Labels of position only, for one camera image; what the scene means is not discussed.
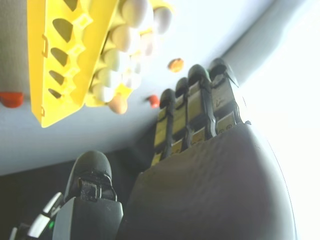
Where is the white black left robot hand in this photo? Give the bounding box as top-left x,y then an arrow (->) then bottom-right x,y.
9,57 -> 298,240

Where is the brown toy egg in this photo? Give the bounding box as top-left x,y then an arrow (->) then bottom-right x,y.
107,93 -> 129,115

